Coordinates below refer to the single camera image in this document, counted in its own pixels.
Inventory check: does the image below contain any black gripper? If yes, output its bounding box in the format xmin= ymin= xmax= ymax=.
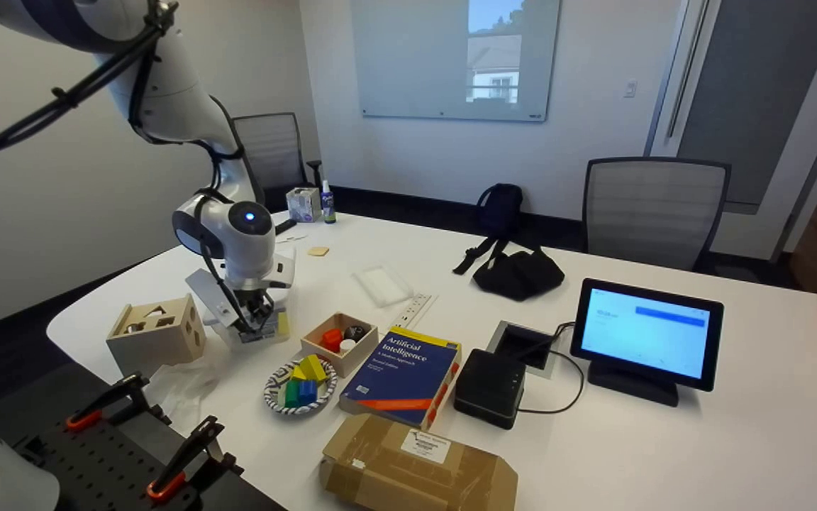
xmin=228 ymin=284 xmax=286 ymax=348

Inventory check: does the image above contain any clear plastic storage bin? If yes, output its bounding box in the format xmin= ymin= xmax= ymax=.
xmin=207 ymin=282 xmax=299 ymax=352

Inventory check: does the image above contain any yellow toy block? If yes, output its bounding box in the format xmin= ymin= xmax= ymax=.
xmin=292 ymin=356 xmax=329 ymax=387

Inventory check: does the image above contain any small wooden tray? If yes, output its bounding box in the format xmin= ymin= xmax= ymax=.
xmin=299 ymin=309 xmax=380 ymax=380

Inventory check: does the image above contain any green bowl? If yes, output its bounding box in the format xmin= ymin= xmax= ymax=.
xmin=262 ymin=352 xmax=342 ymax=420

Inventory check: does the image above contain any green toy block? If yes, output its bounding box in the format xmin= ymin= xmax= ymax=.
xmin=279 ymin=379 xmax=322 ymax=413

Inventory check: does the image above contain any crumpled clear plastic wrap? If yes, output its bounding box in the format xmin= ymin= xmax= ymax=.
xmin=144 ymin=356 xmax=242 ymax=437

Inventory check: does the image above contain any wooden shape sorter cube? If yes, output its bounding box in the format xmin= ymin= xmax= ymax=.
xmin=102 ymin=289 xmax=211 ymax=380

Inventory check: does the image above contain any clear tissue box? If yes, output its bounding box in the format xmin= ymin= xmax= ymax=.
xmin=285 ymin=183 xmax=326 ymax=225

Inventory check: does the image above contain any small spray bottle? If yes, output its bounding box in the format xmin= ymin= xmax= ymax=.
xmin=318 ymin=177 xmax=342 ymax=228

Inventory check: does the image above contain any blue book with orange stripe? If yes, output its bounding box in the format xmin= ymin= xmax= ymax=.
xmin=337 ymin=323 xmax=465 ymax=436

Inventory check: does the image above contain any clear ruler strip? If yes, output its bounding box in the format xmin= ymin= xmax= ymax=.
xmin=393 ymin=289 xmax=438 ymax=329

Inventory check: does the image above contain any mesh office chair with armrests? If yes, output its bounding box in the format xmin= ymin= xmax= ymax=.
xmin=230 ymin=108 xmax=329 ymax=217

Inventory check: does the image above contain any taped cardboard box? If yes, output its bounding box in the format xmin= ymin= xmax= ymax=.
xmin=318 ymin=413 xmax=523 ymax=511

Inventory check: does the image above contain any black box device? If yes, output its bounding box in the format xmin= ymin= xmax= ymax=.
xmin=451 ymin=348 xmax=530 ymax=433

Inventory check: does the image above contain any recessed table outlet box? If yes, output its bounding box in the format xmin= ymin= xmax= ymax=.
xmin=485 ymin=319 xmax=561 ymax=375

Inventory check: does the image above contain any glass whiteboard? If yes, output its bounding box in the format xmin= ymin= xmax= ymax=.
xmin=347 ymin=0 xmax=566 ymax=129

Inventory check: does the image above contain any tablet on black stand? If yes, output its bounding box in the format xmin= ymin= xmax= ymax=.
xmin=567 ymin=277 xmax=727 ymax=409

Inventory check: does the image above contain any grey mesh office chair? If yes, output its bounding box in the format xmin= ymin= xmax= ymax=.
xmin=581 ymin=153 xmax=735 ymax=272

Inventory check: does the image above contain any glass door with blinds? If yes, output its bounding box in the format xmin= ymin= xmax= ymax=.
xmin=647 ymin=0 xmax=817 ymax=261

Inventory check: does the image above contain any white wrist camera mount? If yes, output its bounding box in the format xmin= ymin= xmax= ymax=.
xmin=186 ymin=268 xmax=242 ymax=332

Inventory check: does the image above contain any orange handled black clamp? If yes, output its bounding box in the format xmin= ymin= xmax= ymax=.
xmin=61 ymin=372 xmax=171 ymax=441
xmin=142 ymin=414 xmax=242 ymax=507

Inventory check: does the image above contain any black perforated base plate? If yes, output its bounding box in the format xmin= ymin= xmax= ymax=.
xmin=0 ymin=362 xmax=291 ymax=511

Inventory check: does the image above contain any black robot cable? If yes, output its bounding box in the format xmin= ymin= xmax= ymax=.
xmin=0 ymin=0 xmax=265 ymax=329

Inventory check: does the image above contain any thin black device cable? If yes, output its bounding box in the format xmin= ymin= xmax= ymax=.
xmin=518 ymin=322 xmax=591 ymax=420

